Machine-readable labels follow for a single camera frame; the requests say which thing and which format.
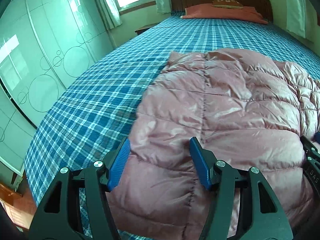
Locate pink quilted down jacket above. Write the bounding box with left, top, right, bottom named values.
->
left=107, top=48, right=319, bottom=239

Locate blue plaid bed sheet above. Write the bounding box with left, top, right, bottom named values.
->
left=23, top=10, right=320, bottom=240

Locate wooden bedside table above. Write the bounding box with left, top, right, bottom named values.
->
left=135, top=23, right=158, bottom=35

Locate red pillow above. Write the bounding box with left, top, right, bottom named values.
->
left=180, top=3, right=268, bottom=25

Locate white glossy wardrobe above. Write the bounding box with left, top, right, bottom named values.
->
left=1, top=0, right=113, bottom=175

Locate embroidered cushion on pillow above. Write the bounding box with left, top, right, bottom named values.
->
left=213, top=0, right=244, bottom=9

